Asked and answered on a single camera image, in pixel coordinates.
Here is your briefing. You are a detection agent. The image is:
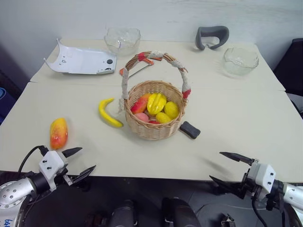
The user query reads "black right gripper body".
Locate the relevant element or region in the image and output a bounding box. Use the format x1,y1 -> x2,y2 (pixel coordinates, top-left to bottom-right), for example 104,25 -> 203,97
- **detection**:
238,160 -> 260,199

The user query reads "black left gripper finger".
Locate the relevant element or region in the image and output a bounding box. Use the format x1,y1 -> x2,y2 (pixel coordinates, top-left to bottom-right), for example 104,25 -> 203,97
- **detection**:
71,165 -> 97,184
62,147 -> 83,159

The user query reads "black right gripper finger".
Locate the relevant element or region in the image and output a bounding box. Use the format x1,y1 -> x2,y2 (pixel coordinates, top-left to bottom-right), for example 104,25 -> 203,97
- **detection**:
209,175 -> 245,196
219,151 -> 256,166

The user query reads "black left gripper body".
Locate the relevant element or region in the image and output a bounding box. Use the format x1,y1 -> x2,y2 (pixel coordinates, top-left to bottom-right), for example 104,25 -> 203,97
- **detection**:
54,155 -> 76,188

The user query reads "red yellow toy mango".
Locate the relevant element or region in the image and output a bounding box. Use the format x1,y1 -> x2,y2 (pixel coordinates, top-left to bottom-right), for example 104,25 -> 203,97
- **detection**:
49,117 -> 70,150

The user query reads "yellow toy banana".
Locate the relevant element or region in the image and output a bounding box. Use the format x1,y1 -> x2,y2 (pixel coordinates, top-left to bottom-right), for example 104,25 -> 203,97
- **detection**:
98,97 -> 124,129

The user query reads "black rectangular eraser block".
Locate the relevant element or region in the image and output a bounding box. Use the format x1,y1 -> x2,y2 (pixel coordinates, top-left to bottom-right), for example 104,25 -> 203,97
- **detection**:
179,121 -> 201,140

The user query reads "dark rounded shape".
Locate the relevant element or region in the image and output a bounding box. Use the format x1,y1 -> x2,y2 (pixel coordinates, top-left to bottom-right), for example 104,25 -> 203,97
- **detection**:
161,196 -> 202,227
108,199 -> 138,227

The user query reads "pink toy peach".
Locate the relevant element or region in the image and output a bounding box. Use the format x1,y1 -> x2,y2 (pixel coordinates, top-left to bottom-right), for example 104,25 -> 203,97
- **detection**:
134,112 -> 150,123

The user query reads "yellow toy lemon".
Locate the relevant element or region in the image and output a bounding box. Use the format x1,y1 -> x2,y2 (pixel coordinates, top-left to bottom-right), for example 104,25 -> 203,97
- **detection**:
155,112 -> 172,124
163,101 -> 180,119

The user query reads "red orange toy mango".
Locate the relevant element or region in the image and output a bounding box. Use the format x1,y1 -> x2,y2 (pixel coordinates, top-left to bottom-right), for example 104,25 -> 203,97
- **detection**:
131,93 -> 152,115

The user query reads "blue object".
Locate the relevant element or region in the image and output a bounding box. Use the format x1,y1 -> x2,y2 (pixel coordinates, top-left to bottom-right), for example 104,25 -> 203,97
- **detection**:
0,87 -> 10,120

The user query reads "white plastic cover panel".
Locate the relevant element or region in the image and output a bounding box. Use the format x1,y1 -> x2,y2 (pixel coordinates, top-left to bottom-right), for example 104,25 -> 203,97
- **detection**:
43,38 -> 118,76

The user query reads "clear glass bowl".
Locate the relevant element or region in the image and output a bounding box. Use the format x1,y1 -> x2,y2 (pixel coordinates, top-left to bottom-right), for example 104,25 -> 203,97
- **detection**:
104,27 -> 142,57
223,47 -> 259,77

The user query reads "yellow toy starfruit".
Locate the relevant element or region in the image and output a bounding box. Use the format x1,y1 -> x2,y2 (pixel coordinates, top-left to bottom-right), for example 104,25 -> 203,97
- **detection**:
146,93 -> 167,117

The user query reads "dark chair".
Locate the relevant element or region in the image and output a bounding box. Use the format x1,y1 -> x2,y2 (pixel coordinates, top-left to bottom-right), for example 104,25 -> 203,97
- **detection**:
273,38 -> 303,114

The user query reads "grey headset face pad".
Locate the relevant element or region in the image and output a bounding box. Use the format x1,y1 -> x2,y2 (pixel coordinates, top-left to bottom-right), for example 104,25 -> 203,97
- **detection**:
194,26 -> 230,51

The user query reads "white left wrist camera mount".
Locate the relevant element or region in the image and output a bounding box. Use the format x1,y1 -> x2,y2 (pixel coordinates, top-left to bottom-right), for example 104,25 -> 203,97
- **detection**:
38,150 -> 69,191

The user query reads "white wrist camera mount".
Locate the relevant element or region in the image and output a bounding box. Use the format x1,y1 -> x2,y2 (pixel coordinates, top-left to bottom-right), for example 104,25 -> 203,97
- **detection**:
248,162 -> 276,194
38,150 -> 69,191

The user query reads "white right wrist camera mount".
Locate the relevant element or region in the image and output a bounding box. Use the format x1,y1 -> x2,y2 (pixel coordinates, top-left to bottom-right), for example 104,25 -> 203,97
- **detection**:
248,162 -> 276,194

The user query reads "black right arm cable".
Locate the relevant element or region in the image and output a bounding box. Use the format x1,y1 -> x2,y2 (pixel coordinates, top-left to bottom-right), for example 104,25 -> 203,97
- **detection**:
250,198 -> 269,227

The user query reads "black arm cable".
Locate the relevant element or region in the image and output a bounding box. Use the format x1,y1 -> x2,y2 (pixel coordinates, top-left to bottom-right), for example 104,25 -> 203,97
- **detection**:
18,145 -> 50,174
250,198 -> 269,227

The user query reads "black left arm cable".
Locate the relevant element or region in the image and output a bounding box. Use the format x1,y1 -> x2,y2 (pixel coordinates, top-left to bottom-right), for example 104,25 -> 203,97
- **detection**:
18,145 -> 50,174

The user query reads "wicker basket with handle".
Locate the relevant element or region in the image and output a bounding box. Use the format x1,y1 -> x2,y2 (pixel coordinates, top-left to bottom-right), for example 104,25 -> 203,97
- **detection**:
117,50 -> 192,141

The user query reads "orange handled metal saw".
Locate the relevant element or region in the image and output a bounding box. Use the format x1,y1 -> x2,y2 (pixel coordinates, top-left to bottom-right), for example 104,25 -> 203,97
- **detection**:
119,57 -> 162,79

